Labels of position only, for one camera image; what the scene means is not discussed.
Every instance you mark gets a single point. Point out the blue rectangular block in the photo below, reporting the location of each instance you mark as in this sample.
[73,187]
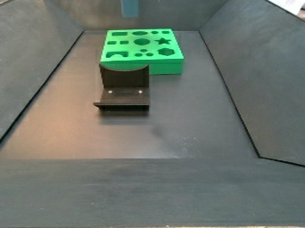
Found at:
[130,8]

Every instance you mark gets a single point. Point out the green shape sorter board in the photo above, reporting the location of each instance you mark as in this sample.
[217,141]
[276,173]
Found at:
[133,48]

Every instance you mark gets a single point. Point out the black curved fixture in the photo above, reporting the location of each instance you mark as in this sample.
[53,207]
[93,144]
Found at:
[125,88]

